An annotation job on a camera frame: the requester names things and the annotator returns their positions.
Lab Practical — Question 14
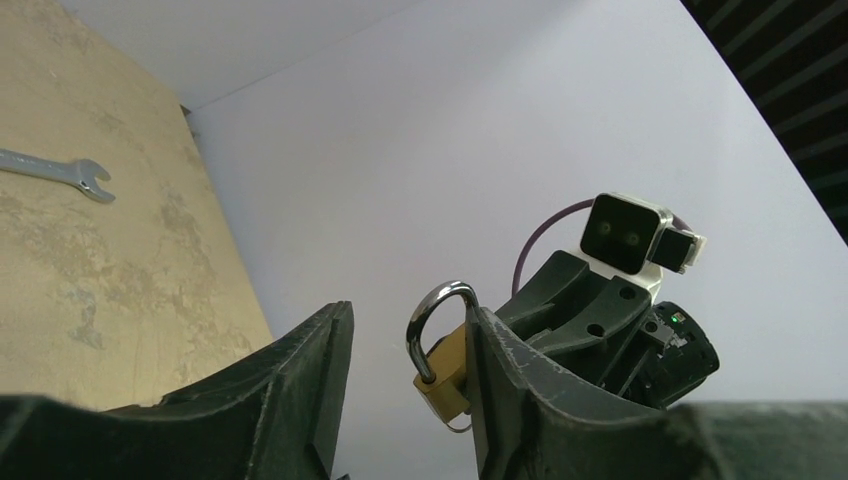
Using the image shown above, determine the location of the brass padlock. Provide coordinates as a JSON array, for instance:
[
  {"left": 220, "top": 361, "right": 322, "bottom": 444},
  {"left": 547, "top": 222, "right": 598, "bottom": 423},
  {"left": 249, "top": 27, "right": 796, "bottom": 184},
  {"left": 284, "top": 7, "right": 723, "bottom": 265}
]
[{"left": 406, "top": 281, "right": 479, "bottom": 433}]

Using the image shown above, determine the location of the large silver open wrench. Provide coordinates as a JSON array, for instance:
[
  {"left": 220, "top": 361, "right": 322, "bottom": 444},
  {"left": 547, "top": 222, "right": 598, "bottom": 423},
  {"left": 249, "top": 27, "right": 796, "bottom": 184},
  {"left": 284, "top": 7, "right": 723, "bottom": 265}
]
[{"left": 1, "top": 149, "right": 116, "bottom": 204}]

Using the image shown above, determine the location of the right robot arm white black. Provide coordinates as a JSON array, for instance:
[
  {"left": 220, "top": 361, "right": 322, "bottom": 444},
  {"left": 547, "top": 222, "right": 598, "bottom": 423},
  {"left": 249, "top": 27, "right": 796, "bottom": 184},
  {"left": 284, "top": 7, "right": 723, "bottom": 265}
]
[{"left": 496, "top": 251, "right": 720, "bottom": 409}]

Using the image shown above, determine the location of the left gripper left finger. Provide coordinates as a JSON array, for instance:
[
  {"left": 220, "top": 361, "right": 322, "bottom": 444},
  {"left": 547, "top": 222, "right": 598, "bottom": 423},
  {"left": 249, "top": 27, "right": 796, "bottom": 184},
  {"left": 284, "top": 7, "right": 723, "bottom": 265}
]
[{"left": 110, "top": 301, "right": 354, "bottom": 479}]

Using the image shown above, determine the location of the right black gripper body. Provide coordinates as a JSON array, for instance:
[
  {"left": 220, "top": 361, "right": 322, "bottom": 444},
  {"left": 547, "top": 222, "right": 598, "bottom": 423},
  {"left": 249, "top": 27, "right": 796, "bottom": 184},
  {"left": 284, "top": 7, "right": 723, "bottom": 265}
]
[{"left": 598, "top": 307, "right": 663, "bottom": 397}]

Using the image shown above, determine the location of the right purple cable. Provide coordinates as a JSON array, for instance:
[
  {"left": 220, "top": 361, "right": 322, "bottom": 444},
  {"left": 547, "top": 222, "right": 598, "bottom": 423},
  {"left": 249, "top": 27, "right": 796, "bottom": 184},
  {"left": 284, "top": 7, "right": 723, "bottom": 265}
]
[{"left": 511, "top": 198, "right": 596, "bottom": 298}]

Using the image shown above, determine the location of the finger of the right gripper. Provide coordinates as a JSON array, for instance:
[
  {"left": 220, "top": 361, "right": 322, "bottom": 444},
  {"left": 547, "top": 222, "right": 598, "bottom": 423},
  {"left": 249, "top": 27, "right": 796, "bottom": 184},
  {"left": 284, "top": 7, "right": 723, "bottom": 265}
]
[
  {"left": 524, "top": 274, "right": 653, "bottom": 361},
  {"left": 495, "top": 250, "right": 589, "bottom": 332}
]

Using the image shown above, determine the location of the key with ring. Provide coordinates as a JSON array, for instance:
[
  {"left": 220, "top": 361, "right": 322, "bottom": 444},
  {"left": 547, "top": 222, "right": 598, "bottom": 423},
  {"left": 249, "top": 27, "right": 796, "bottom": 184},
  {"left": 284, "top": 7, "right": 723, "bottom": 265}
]
[{"left": 442, "top": 409, "right": 472, "bottom": 434}]

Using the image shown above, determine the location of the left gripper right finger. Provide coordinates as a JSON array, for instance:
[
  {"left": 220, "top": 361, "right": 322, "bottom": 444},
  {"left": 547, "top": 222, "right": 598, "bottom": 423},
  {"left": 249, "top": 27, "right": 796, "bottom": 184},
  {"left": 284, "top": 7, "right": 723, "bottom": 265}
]
[{"left": 466, "top": 308, "right": 670, "bottom": 479}]

